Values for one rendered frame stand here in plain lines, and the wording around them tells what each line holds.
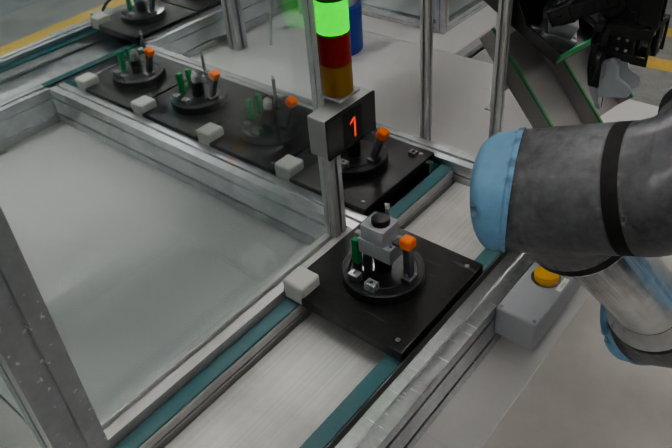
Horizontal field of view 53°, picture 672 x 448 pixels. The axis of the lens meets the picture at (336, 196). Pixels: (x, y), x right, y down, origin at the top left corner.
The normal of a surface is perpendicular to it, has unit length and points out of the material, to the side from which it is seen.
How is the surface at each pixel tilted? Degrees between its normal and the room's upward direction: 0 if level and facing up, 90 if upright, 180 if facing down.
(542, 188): 58
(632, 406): 0
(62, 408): 90
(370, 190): 0
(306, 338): 0
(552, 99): 45
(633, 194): 63
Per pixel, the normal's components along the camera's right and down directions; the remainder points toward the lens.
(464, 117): -0.07, -0.80
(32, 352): 0.77, 0.33
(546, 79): 0.40, -0.27
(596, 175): -0.64, -0.16
